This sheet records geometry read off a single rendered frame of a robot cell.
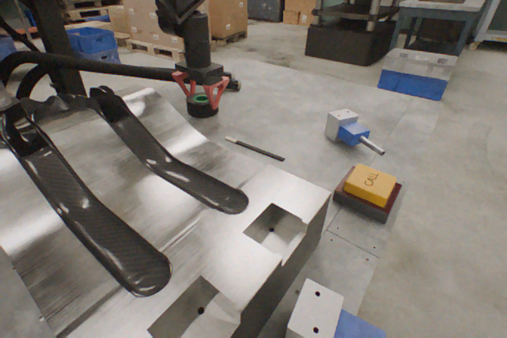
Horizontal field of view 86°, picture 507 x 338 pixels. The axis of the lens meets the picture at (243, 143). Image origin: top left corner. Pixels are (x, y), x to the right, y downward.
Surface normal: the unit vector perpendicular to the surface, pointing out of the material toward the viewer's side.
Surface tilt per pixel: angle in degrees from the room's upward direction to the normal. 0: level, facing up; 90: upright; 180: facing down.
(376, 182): 0
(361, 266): 0
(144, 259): 11
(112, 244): 3
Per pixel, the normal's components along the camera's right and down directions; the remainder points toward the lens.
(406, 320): 0.00, -0.84
